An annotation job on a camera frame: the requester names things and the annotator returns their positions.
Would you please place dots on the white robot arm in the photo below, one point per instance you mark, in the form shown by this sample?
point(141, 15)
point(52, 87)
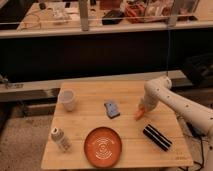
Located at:
point(201, 117)

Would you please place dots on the black striped box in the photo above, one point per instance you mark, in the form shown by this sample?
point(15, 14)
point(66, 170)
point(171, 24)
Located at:
point(157, 137)

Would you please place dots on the blue sponge block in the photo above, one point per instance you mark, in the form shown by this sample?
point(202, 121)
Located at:
point(111, 109)

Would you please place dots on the red tool on bench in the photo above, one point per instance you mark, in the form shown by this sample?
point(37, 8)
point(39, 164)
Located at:
point(135, 13)

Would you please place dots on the black crate at right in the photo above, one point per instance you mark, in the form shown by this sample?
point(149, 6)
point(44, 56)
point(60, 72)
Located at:
point(199, 69)

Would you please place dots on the small white bottle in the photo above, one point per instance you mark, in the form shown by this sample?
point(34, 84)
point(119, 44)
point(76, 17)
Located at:
point(59, 137)

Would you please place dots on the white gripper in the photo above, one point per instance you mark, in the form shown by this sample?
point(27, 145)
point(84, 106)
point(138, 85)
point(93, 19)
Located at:
point(149, 104)

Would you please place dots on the orange ceramic bowl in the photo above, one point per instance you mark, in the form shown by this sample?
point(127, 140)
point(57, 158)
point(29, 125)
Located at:
point(103, 147)

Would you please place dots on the black bag on bench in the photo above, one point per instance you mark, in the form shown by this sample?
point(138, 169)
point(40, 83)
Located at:
point(112, 17)

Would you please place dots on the white plastic cup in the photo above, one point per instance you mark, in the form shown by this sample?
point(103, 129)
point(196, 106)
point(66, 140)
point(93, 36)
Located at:
point(67, 99)

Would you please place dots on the grey metal post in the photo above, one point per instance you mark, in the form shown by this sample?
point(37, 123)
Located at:
point(83, 10)

